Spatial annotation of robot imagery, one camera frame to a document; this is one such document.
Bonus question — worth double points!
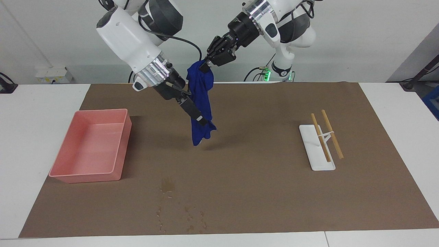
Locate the brown table mat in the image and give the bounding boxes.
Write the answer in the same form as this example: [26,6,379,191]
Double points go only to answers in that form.
[19,82,439,238]

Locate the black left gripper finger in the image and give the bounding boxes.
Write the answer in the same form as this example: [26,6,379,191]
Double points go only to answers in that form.
[206,35,227,60]

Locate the spilled water droplets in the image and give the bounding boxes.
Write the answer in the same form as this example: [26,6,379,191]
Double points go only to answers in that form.
[156,177,208,234]

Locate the blue crate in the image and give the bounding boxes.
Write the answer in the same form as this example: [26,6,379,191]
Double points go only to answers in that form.
[422,86,439,121]

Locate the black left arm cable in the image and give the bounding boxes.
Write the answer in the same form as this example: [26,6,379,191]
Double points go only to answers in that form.
[290,0,316,21]

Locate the white towel rack wooden rods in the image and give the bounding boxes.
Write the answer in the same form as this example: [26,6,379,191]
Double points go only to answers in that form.
[299,109,344,171]

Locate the white wall socket box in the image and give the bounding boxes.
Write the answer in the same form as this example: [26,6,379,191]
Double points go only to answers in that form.
[34,67,74,84]

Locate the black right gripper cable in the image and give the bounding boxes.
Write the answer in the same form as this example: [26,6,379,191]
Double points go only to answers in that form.
[138,19,203,62]

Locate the black stand pole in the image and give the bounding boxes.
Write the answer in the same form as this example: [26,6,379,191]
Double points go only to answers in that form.
[400,54,439,91]

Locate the black table clamp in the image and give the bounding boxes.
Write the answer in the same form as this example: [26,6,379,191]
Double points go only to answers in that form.
[0,72,18,94]

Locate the pink plastic bin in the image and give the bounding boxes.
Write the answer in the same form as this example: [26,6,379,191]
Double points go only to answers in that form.
[49,109,132,184]

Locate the blue towel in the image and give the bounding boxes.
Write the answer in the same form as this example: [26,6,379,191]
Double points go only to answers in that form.
[187,60,217,146]

